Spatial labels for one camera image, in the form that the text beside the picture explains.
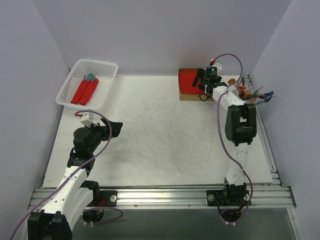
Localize brown cardboard box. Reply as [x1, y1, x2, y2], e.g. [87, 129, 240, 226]
[178, 68, 213, 102]

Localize red napkin stack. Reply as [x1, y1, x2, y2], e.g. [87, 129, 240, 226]
[178, 71, 203, 95]

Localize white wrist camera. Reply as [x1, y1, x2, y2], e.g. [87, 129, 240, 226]
[209, 59, 222, 71]
[75, 112, 99, 128]

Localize red rolled napkin left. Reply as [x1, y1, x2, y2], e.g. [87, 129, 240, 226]
[71, 80, 91, 105]

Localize white utensil holder cup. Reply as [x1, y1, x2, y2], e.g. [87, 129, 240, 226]
[244, 97, 257, 105]

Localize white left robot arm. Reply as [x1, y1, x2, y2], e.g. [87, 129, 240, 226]
[27, 120, 123, 240]

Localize blue plastic fork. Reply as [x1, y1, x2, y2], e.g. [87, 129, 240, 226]
[255, 90, 275, 105]

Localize teal spoon in basket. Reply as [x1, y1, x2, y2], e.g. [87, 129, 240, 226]
[85, 73, 97, 82]

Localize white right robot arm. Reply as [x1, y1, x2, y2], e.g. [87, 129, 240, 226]
[192, 64, 257, 205]

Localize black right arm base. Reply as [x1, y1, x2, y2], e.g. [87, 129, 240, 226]
[205, 189, 252, 226]

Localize aluminium rail frame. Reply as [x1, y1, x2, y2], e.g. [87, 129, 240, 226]
[19, 73, 305, 240]

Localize white plastic basket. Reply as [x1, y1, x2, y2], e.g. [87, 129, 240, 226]
[55, 59, 118, 111]

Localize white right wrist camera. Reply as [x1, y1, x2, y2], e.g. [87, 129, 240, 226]
[209, 59, 222, 71]

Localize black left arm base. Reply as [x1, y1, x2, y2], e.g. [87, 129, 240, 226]
[82, 190, 118, 224]

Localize orange plastic spoon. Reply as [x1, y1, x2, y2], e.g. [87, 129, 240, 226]
[237, 85, 246, 99]

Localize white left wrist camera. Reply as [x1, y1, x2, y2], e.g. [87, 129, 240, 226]
[75, 112, 99, 128]

